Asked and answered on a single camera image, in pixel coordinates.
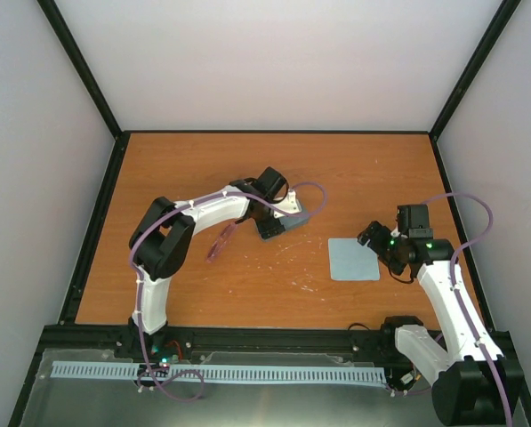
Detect grey glasses case green lining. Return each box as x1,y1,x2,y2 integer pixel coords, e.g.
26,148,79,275
256,209,310,241

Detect light blue cleaning cloth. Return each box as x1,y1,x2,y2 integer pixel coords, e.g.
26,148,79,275
328,238,380,281

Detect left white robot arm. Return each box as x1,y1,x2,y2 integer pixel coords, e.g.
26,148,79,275
129,167,302,359

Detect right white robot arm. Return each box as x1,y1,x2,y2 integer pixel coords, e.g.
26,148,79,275
358,204,524,426

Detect pink translucent sunglasses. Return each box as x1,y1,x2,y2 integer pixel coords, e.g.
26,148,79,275
205,222,238,262

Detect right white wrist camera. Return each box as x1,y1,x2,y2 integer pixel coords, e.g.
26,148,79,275
390,227,401,238

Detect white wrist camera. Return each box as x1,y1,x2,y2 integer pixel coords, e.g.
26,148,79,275
390,227,401,238
271,189,302,219

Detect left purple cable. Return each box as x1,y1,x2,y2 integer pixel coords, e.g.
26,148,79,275
130,181,328,401

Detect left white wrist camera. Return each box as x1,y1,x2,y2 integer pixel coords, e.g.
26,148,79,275
271,189,302,219

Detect light blue slotted cable duct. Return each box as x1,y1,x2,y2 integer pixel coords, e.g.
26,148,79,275
50,361,386,387

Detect black enclosure frame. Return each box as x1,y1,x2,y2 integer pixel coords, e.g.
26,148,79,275
8,0,521,426

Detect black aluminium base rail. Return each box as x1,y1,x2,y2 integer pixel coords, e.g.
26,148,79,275
37,324,513,361

